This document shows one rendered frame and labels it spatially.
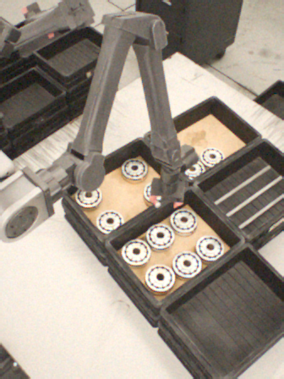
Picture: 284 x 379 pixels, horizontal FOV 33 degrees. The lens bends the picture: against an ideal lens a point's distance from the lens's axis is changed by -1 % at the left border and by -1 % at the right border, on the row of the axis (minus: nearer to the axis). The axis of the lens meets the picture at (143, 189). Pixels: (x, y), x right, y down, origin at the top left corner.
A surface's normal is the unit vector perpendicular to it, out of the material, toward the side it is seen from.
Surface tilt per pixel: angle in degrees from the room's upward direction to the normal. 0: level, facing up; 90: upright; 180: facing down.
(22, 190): 0
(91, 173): 71
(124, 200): 0
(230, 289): 0
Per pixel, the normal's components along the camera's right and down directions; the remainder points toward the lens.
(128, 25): 0.68, 0.37
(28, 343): 0.04, -0.57
